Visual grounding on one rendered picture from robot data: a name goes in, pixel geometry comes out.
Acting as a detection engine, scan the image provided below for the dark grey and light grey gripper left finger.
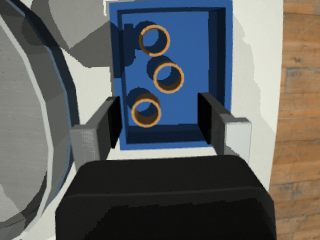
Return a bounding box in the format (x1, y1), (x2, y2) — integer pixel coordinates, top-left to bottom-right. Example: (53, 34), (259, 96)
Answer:
(69, 96), (123, 173)

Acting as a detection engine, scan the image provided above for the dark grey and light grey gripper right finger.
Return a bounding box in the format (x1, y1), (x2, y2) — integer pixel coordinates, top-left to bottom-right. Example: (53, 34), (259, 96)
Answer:
(197, 92), (252, 165)

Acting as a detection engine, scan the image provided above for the bronze bushing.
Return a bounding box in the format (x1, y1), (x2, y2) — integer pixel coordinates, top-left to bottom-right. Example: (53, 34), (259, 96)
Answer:
(154, 61), (184, 93)
(139, 25), (170, 56)
(131, 93), (161, 127)

